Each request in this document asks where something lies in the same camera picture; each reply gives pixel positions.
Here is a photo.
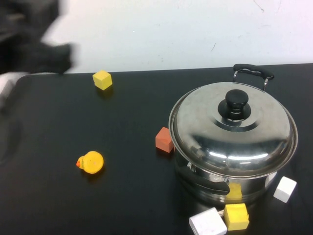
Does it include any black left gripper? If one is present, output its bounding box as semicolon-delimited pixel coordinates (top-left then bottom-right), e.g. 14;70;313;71
22;41;77;74

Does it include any steel pot lid black knob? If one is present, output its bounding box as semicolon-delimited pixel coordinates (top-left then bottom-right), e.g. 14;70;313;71
168;81;299;179

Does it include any yellow cube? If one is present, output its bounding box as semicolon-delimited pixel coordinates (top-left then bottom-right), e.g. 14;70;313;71
224;203;250;231
92;70;113;91

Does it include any yellow rubber duck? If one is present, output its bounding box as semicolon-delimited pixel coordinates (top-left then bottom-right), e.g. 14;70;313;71
76;150;105;175

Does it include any orange cube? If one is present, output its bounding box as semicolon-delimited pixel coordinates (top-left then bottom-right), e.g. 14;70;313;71
155;126;175;154

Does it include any white cube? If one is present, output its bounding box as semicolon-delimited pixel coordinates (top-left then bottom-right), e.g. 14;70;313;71
188;207;228;235
272;176;297;203

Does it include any steel pot with black handles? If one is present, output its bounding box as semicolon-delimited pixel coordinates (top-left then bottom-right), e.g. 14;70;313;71
171;63;294;209

